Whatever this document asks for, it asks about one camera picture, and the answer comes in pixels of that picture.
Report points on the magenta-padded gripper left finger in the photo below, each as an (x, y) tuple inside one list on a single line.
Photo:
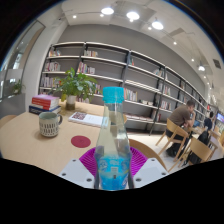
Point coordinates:
[(75, 170)]

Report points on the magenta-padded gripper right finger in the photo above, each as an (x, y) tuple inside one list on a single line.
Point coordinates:
[(150, 170)]

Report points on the clear bottle with blue cap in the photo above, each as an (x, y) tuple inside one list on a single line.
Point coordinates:
[(113, 133)]

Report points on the wooden chair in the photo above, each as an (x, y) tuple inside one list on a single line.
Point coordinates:
[(6, 120), (125, 119), (148, 150)]

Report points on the flat round red coaster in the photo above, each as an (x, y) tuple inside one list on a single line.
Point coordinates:
[(80, 141)]

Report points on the group of wooden chairs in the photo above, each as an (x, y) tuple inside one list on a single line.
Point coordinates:
[(173, 128)]

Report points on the patterned grey ceramic mug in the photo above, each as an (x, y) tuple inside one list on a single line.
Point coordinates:
[(49, 125)]

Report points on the white book with patterned square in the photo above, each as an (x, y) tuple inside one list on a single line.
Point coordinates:
[(86, 118)]

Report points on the black backpack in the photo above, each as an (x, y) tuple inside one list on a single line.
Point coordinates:
[(200, 143)]

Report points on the person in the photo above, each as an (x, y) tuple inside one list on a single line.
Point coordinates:
[(208, 123), (180, 115)]

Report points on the dark blue book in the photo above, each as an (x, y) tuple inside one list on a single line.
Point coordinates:
[(41, 110)]

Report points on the red book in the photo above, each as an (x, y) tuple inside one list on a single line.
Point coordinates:
[(43, 105)]

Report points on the pink book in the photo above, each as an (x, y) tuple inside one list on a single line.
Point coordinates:
[(45, 97)]

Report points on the green potted plant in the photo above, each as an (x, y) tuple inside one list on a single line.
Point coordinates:
[(75, 85)]

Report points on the small green plant on ledge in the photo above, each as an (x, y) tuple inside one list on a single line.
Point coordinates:
[(17, 87)]

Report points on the grey shelf unit with books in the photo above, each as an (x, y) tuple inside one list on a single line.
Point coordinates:
[(110, 63)]

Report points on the group of ceiling lights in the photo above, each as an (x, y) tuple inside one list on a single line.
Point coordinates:
[(107, 11)]

